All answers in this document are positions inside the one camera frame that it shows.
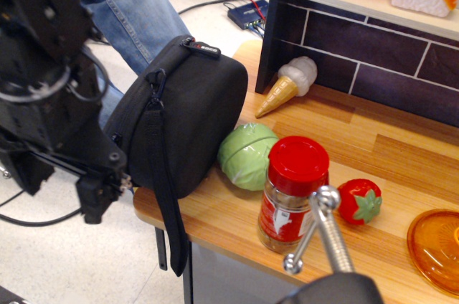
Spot orange glass lid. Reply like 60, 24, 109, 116
407, 209, 458, 298

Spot green toy cabbage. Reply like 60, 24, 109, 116
217, 123, 279, 191

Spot black floor cable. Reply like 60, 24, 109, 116
0, 189, 83, 227

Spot blue network switch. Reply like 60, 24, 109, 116
227, 0, 269, 29

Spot black table leg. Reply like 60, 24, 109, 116
155, 227, 168, 271

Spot small metal knob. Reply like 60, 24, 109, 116
0, 166, 11, 179

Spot toy ice cream cone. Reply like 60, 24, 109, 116
255, 56, 318, 118

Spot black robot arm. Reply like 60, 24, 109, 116
1, 0, 130, 224

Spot red toy strawberry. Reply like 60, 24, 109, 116
338, 179, 382, 225

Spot black clamp base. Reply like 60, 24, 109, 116
278, 272, 384, 303

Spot dark tiled shelf unit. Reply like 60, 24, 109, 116
255, 0, 458, 126

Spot metal clamp screw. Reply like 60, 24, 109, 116
283, 185, 355, 275

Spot person leg blue jeans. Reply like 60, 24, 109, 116
48, 0, 193, 129

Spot black zipper bag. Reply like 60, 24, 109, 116
105, 35, 248, 275

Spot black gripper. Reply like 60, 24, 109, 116
0, 128, 133, 225

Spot red lid spice jar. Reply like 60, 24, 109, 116
257, 136, 329, 255

